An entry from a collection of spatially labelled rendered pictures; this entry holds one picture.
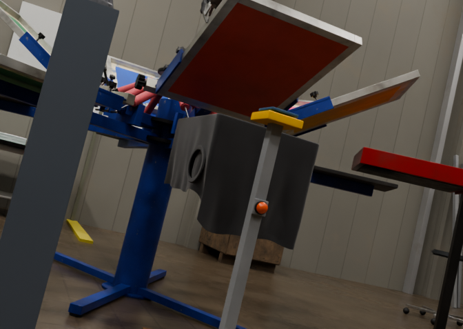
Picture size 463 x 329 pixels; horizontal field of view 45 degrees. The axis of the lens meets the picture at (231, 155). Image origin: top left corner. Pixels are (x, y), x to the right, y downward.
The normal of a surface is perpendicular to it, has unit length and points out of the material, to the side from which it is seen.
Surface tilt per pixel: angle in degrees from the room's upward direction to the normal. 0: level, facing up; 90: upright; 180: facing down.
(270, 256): 90
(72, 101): 90
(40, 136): 90
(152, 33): 90
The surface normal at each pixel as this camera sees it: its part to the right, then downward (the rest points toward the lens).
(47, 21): 0.35, 0.00
